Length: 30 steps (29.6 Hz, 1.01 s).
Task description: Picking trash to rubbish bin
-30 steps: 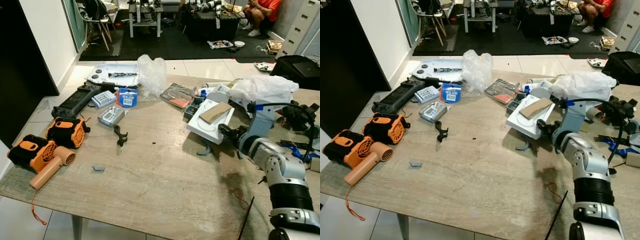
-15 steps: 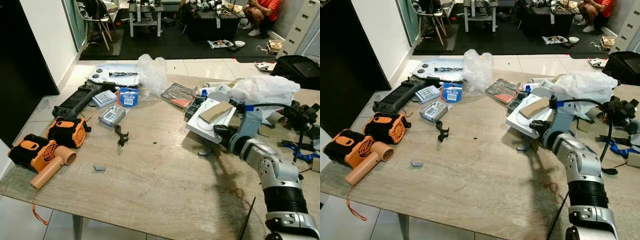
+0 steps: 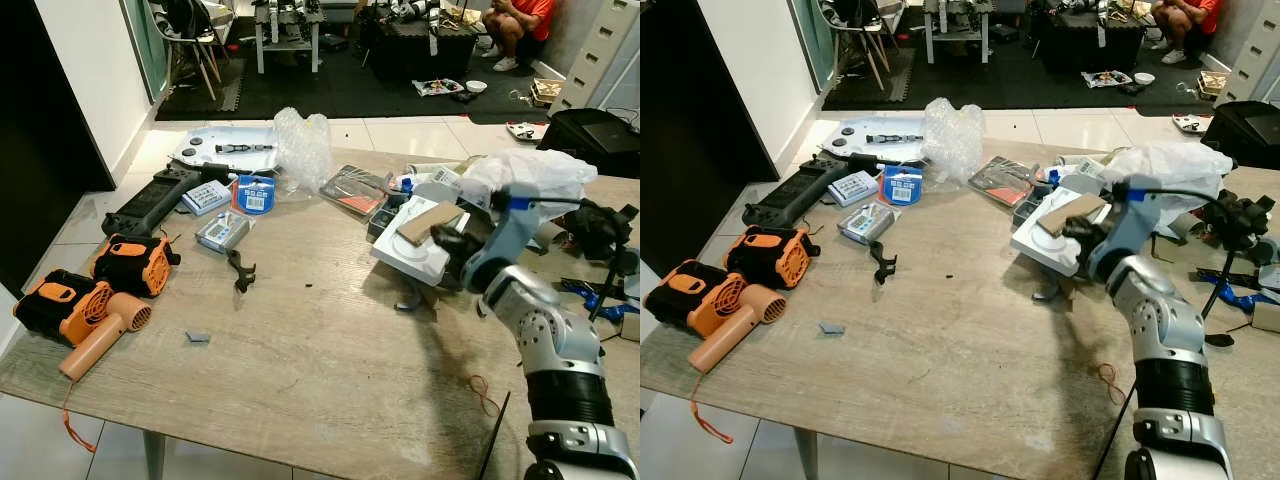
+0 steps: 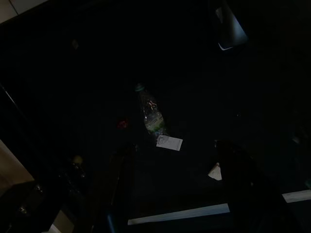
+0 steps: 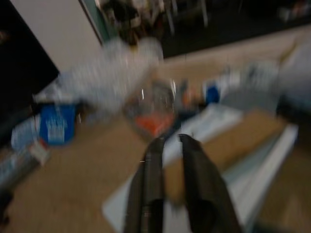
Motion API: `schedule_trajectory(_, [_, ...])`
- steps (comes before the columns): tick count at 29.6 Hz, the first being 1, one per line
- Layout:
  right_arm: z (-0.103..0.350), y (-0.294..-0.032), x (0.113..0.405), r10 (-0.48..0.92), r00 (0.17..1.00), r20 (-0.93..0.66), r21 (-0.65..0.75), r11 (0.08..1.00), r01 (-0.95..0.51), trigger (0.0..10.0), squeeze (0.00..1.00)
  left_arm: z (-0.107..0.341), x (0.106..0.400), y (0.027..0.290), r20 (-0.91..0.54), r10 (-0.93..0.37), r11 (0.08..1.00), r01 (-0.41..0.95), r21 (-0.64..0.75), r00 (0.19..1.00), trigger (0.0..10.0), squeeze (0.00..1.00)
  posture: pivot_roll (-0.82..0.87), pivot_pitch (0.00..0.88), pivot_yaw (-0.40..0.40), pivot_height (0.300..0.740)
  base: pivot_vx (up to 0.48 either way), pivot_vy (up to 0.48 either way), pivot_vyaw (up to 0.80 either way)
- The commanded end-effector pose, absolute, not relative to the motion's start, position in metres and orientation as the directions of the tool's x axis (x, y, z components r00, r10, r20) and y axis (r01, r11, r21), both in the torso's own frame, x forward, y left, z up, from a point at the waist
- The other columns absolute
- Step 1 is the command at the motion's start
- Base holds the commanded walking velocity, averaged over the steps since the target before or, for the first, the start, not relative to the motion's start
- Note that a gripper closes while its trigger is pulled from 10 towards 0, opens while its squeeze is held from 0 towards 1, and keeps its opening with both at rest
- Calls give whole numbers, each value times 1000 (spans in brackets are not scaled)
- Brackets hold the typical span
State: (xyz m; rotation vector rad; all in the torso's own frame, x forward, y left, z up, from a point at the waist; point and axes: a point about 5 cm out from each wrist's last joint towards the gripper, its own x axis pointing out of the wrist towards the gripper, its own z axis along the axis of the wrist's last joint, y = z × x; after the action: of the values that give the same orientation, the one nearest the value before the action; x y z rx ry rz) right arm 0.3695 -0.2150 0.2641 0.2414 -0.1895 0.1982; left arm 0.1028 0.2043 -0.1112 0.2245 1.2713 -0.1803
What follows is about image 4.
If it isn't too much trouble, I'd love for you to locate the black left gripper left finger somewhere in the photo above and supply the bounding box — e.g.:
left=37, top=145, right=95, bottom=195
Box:
left=97, top=143, right=137, bottom=233

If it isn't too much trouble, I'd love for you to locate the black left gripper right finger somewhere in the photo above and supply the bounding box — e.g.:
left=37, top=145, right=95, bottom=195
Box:
left=215, top=139, right=305, bottom=233

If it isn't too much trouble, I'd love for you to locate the white paper scrap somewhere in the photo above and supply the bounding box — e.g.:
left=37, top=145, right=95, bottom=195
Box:
left=207, top=162, right=223, bottom=181

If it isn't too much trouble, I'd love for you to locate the small red crumpled wrapper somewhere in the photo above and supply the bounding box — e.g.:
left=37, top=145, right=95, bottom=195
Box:
left=116, top=118, right=129, bottom=130

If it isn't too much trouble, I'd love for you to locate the white paper card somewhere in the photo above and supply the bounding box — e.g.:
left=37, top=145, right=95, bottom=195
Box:
left=155, top=135, right=184, bottom=150

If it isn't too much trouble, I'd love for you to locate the white trim strip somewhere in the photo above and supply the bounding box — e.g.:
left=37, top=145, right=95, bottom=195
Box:
left=127, top=190, right=311, bottom=226

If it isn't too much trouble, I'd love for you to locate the clear plastic bottle green cap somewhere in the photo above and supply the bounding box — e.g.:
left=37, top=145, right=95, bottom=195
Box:
left=134, top=82, right=171, bottom=139

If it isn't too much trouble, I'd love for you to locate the dark glossy box-shaped object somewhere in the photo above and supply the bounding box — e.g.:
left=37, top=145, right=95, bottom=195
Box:
left=211, top=0, right=249, bottom=51

